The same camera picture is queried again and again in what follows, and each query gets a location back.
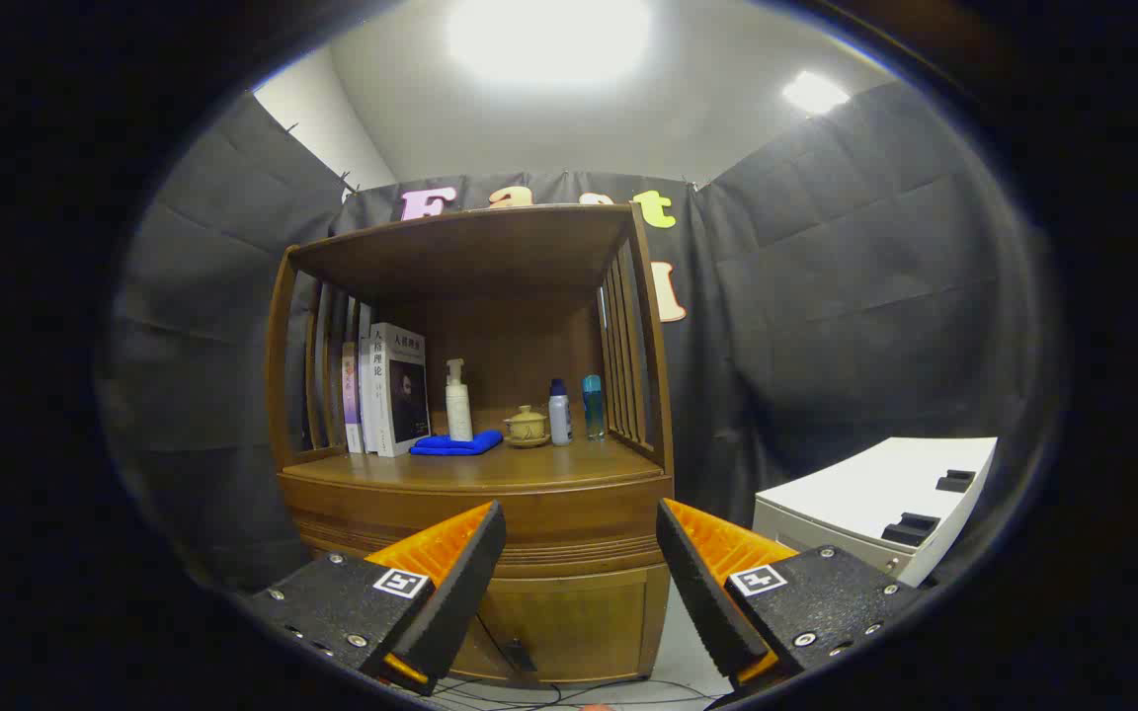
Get white bottle with blue cap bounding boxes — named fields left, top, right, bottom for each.
left=548, top=378, right=573, bottom=447

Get white book with dark cover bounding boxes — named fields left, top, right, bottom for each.
left=369, top=322, right=431, bottom=458

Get wooden countertop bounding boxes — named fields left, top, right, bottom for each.
left=283, top=434, right=666, bottom=493

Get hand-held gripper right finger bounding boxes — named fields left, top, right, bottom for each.
left=655, top=498, right=926, bottom=696

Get small ceiling light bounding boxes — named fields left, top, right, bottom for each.
left=781, top=71, right=852, bottom=115

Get yellow lidded teacup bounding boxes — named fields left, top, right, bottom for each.
left=503, top=404, right=551, bottom=449

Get purple book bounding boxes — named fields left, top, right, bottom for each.
left=342, top=341, right=365, bottom=455

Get large ceiling light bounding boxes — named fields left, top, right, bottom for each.
left=446, top=0, right=654, bottom=85

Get brown wooden cabinet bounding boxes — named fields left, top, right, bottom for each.
left=265, top=202, right=677, bottom=686

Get brown wooden drawer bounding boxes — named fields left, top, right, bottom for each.
left=278, top=472, right=675, bottom=582

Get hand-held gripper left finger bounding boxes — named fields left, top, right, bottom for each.
left=238, top=500, right=508, bottom=698

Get white drawer cabinet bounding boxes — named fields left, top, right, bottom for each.
left=753, top=436, right=998, bottom=589

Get white pump bottle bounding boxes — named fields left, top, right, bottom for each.
left=445, top=358, right=474, bottom=443

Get thin white book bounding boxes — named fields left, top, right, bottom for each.
left=359, top=304, right=379, bottom=455

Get folded blue cloth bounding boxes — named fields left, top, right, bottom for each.
left=409, top=429, right=505, bottom=457

